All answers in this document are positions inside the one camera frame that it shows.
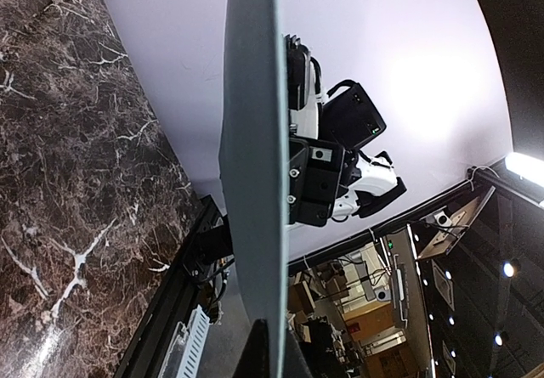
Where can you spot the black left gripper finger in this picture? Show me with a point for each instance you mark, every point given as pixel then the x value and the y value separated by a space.
pixel 257 357

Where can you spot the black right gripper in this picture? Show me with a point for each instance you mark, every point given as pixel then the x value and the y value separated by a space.
pixel 315 168

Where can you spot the light blue paper envelope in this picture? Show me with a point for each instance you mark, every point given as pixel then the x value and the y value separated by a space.
pixel 253 161

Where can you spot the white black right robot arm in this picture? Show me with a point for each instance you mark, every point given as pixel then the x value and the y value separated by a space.
pixel 367 183

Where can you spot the white slotted cable duct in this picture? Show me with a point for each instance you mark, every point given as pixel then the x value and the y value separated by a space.
pixel 198 328

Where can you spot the black front table rail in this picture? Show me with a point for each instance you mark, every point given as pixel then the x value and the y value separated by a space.
pixel 178 293

